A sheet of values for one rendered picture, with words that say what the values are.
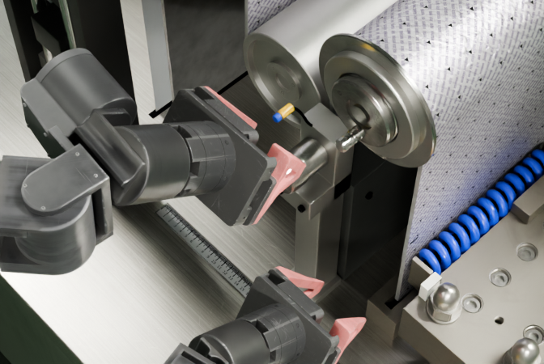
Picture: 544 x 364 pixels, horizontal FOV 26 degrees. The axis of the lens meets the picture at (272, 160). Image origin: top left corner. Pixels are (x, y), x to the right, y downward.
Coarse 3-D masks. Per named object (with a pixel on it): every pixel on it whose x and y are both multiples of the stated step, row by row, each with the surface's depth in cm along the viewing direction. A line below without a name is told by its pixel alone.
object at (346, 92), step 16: (352, 80) 107; (336, 96) 110; (352, 96) 108; (368, 96) 106; (384, 96) 106; (352, 112) 110; (368, 112) 107; (384, 112) 106; (368, 128) 110; (384, 128) 107; (368, 144) 111; (384, 144) 109
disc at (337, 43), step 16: (336, 48) 109; (352, 48) 107; (368, 48) 105; (320, 64) 113; (384, 64) 104; (400, 80) 104; (416, 96) 104; (416, 112) 105; (432, 128) 105; (432, 144) 106; (400, 160) 112; (416, 160) 110
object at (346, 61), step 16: (336, 64) 109; (352, 64) 107; (368, 64) 105; (336, 80) 111; (368, 80) 106; (384, 80) 104; (400, 96) 104; (400, 112) 105; (400, 128) 107; (416, 128) 106; (400, 144) 109; (416, 144) 108
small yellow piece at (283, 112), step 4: (288, 104) 112; (284, 108) 111; (288, 108) 111; (292, 108) 112; (296, 108) 112; (276, 112) 111; (280, 112) 111; (284, 112) 111; (288, 112) 111; (300, 112) 113; (272, 116) 111; (276, 116) 111; (280, 116) 111; (284, 116) 111; (304, 116) 113; (276, 120) 111; (280, 120) 111; (304, 120) 113; (308, 124) 114
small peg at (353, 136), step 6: (354, 126) 110; (348, 132) 110; (354, 132) 110; (360, 132) 110; (342, 138) 109; (348, 138) 109; (354, 138) 110; (360, 138) 110; (336, 144) 110; (342, 144) 109; (348, 144) 109; (354, 144) 110; (342, 150) 109
